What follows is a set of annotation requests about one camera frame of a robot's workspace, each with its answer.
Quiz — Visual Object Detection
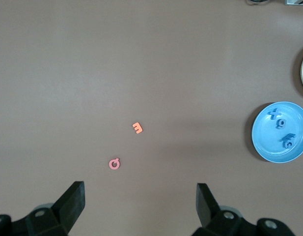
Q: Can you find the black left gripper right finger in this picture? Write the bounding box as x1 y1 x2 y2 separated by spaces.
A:
190 182 296 236

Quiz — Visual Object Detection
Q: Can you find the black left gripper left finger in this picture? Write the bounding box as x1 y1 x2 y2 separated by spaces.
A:
0 180 86 236

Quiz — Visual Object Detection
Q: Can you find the blue foam letter E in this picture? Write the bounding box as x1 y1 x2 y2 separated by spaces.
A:
280 133 296 144

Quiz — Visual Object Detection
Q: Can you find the blue foam lowercase g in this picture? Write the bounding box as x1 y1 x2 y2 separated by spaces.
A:
275 118 287 130

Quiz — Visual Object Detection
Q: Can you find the blue foam letter X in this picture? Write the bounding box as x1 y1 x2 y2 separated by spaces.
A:
267 108 282 120

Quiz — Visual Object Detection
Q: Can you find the pink foam letter Q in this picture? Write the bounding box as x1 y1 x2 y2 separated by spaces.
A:
108 157 121 171

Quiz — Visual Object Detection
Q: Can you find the blue plate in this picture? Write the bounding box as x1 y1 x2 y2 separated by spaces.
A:
251 101 303 164

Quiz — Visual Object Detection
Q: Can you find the orange foam letter E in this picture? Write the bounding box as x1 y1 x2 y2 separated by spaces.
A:
132 121 144 134

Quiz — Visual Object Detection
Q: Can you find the brown table cover mat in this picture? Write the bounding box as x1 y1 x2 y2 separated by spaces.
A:
0 0 303 236

